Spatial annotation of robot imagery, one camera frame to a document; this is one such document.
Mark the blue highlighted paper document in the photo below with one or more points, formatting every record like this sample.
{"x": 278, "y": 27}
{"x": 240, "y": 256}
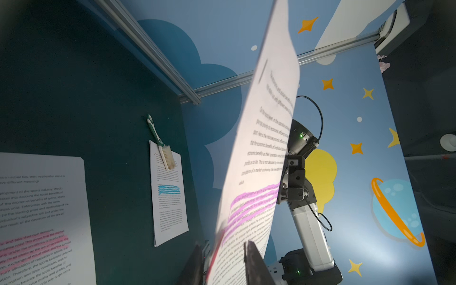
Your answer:
{"x": 168, "y": 198}

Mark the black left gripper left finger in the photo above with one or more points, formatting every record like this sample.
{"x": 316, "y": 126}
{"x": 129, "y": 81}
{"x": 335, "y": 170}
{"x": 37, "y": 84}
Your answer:
{"x": 192, "y": 273}

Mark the small wooden handled brush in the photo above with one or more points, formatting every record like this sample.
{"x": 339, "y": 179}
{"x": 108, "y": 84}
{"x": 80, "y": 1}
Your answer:
{"x": 164, "y": 150}

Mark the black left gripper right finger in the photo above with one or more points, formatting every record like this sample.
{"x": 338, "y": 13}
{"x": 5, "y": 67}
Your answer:
{"x": 256, "y": 271}

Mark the pink highlighted paper document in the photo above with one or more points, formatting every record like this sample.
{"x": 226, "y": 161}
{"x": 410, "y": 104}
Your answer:
{"x": 45, "y": 223}

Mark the purple highlighted paper document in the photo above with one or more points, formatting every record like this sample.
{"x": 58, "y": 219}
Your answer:
{"x": 253, "y": 178}

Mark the pink cherry blossom tree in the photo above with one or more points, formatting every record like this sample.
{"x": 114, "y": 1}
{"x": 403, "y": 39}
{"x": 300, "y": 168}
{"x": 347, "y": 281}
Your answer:
{"x": 384, "y": 66}

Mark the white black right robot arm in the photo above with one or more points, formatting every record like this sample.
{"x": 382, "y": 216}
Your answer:
{"x": 313, "y": 264}

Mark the aluminium back frame bar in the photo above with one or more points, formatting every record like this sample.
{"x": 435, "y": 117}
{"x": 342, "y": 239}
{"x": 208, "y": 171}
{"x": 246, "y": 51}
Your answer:
{"x": 130, "y": 26}

